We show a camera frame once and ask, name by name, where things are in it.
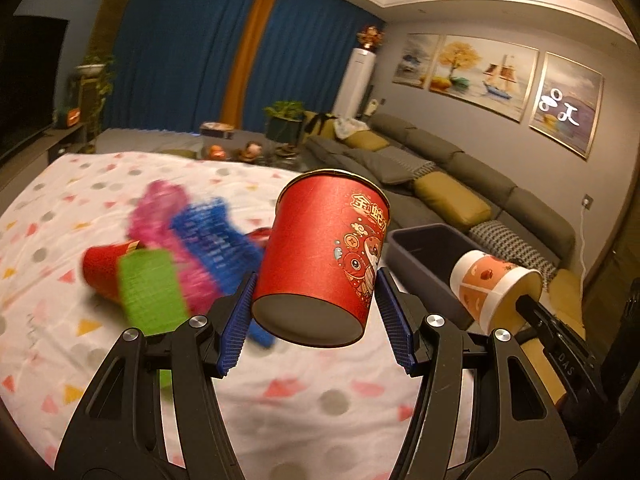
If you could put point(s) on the metal plant stand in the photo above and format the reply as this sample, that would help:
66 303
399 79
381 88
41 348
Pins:
87 110

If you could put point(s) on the white orange paper cup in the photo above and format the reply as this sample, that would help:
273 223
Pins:
480 280

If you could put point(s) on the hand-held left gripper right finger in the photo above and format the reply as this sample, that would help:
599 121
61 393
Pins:
395 325

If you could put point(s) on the small low stool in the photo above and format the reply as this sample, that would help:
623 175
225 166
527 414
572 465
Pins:
217 131

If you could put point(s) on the grey television stand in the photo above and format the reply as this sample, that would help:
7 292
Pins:
60 137

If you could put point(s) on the blue curtain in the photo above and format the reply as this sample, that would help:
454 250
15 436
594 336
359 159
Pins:
315 45
175 50

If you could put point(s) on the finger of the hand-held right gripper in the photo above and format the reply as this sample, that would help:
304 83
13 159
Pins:
535 312

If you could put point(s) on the blue hair roller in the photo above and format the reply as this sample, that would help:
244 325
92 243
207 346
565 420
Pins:
210 230

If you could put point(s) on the orange curtain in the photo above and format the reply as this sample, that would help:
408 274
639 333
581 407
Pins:
250 55

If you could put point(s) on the patterned white tablecloth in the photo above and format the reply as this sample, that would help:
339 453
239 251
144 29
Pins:
310 410

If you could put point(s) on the grey sectional sofa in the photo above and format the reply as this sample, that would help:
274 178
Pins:
480 170

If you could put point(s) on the trailing potted plant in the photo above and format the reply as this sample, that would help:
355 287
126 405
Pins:
95 72

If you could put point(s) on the small orange speaker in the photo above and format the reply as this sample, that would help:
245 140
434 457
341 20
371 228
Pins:
67 117

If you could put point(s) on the grey plastic bin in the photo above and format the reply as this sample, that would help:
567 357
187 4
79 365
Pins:
420 250

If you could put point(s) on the sailboat and tree painting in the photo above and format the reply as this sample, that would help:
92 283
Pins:
480 75

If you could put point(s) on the leafy plant in dark pot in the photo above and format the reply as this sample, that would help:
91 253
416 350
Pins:
285 120

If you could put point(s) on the small brown toy figure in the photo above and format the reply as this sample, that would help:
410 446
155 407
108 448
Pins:
252 151

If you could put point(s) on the red printed paper cup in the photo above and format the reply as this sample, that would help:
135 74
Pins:
100 270
310 260

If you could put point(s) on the gold tree ornament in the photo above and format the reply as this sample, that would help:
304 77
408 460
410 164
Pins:
371 37

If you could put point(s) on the large black white patterned cushion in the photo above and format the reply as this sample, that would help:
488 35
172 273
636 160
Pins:
520 247

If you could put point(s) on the small yellow cushion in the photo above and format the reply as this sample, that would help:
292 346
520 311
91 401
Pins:
367 141

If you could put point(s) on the wall socket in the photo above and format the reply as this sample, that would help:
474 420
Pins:
587 202

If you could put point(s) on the white standing air conditioner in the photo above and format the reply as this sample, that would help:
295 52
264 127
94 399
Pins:
356 82

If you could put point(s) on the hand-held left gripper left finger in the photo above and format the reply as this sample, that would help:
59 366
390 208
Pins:
237 330

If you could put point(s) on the flat grey cushion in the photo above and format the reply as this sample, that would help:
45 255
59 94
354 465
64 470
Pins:
382 166

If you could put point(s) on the grey abstract painting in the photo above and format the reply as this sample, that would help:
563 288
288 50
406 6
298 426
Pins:
567 102

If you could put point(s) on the large yellow cushion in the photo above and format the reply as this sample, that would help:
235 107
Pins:
450 200

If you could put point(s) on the small landscape painting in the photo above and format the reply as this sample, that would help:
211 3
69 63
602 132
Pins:
415 60

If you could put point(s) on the black television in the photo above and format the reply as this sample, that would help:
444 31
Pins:
25 85

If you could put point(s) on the pink hair roller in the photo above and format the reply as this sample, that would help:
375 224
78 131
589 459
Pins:
155 210

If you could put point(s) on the small orange toy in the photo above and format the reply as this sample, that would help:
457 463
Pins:
216 152

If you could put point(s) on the small black white patterned cushion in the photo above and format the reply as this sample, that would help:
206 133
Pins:
417 164

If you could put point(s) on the white cloth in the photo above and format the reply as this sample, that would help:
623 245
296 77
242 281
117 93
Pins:
350 127

